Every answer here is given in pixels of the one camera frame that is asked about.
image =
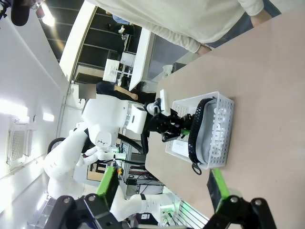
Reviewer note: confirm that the black shelving unit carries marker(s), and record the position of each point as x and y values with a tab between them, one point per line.
102	38

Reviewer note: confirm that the person with bare forearm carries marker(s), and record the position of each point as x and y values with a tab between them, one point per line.
114	89

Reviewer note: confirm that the yellow emergency stop button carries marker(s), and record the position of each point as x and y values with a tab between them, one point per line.
120	170

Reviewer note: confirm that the person's left hand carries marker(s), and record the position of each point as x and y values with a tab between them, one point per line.
265	16

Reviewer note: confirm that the white perforated plastic basket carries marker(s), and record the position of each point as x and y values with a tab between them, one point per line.
226	133

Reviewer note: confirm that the grey CAMPUS zipper pouch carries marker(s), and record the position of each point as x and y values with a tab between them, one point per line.
207	133

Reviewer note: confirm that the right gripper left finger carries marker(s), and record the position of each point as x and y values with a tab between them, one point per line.
107	190

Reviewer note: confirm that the black rounded object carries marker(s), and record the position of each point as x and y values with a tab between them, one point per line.
20	12

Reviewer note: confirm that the person's right forearm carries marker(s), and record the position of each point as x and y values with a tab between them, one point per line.
178	35

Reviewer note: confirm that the blue jeans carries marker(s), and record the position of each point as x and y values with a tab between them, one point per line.
231	31

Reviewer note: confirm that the beige sweater torso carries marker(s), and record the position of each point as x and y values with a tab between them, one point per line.
171	16

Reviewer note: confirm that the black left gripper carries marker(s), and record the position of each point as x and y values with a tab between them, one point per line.
162	124

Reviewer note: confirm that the person's left forearm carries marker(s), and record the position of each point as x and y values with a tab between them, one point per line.
250	6

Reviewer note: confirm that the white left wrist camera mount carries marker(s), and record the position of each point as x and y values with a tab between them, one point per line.
165	102

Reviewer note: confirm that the white printed carton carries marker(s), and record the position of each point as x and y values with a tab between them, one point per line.
110	70

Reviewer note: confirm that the white side table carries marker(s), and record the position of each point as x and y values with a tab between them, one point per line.
141	59

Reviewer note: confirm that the white rectangular box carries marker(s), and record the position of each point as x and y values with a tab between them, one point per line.
179	148

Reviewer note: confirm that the white ceiling air vent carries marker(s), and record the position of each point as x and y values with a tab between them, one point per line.
17	140

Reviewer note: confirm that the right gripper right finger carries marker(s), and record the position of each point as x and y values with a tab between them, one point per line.
221	190

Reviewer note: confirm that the person's right hand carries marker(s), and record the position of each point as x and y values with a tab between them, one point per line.
205	50

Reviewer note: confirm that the white board panel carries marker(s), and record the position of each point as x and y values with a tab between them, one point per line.
76	35

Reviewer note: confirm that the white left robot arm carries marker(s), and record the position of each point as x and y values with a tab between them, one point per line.
104	119

